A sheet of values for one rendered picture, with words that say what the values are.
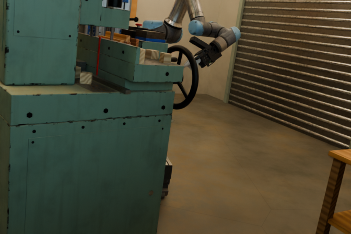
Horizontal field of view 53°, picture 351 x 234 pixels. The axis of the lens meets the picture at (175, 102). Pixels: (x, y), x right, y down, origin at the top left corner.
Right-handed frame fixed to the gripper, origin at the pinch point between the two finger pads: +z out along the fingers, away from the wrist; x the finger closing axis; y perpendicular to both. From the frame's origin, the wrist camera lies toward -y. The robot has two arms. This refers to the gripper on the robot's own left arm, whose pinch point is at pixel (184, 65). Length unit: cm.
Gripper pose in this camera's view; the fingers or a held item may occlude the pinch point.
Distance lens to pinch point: 174.6
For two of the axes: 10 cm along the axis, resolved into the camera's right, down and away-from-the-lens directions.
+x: -3.9, 0.1, 9.2
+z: -7.5, 5.7, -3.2
